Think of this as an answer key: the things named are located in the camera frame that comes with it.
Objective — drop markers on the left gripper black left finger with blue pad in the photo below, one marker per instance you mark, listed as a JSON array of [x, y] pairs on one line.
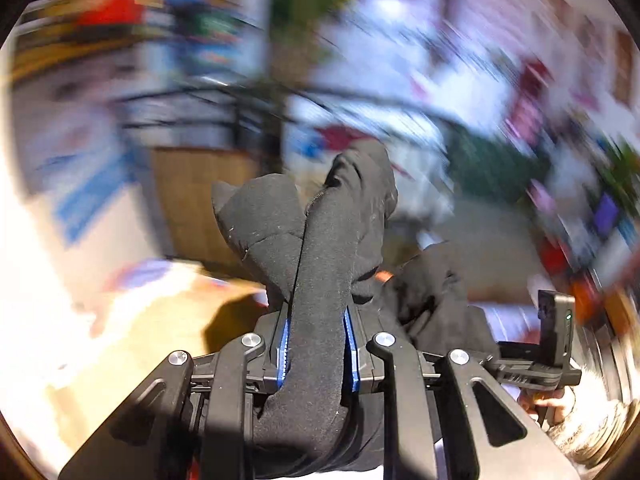
[[190, 418]]

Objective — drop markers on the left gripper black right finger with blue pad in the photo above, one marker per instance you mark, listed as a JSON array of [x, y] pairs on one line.
[[429, 416]]

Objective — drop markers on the black puffer jacket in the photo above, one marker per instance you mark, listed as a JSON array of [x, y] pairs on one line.
[[316, 261]]

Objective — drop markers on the person's right hand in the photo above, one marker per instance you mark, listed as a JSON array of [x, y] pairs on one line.
[[558, 404]]

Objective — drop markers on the beige patterned right sleeve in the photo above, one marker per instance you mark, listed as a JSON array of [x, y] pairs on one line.
[[588, 434]]

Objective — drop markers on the brown cardboard box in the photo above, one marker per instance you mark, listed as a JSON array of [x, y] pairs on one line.
[[159, 305]]

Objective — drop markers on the red box on shelf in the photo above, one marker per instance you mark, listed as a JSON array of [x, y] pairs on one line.
[[112, 12]]

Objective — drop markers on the tall green banana plant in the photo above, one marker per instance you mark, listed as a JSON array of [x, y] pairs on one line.
[[294, 49]]

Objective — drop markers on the black metal bed frame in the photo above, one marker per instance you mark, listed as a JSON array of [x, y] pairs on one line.
[[198, 133]]

